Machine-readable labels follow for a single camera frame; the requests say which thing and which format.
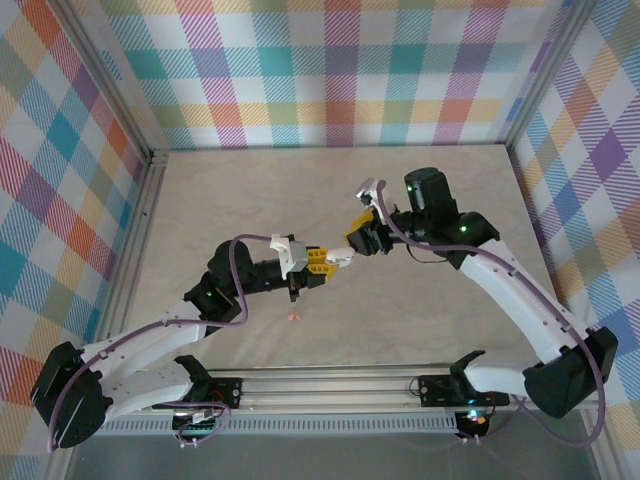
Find green circuit board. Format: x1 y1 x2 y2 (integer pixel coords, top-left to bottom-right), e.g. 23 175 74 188
171 410 222 434

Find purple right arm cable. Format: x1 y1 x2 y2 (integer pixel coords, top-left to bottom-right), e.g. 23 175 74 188
378 179 607 447

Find white earbud charging case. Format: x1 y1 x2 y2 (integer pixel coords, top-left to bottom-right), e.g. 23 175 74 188
325 246 357 267

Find grey slotted cable duct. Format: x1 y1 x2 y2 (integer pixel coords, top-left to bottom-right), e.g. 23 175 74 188
99 417 461 437

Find grey metal shelf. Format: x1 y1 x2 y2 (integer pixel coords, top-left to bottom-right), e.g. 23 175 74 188
64 433 601 480

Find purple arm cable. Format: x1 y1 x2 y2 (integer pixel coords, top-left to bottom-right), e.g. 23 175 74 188
378 179 607 447
45 233 276 453

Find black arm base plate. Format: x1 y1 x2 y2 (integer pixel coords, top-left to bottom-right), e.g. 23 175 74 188
417 374 510 407
202 377 245 407

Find thin looped wires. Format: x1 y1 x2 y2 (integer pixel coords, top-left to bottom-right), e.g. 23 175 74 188
172 397 232 449

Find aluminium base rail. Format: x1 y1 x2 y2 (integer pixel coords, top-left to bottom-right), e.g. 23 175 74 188
144 367 516 414

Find aluminium frame post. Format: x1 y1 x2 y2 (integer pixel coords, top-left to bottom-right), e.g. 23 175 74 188
502 0 599 149
52 0 171 166

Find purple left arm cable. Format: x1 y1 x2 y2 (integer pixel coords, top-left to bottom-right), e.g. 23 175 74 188
45 233 276 453

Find aluminium frame side rail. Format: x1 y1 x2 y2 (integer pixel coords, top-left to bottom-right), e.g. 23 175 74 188
582 409 626 480
47 154 169 480

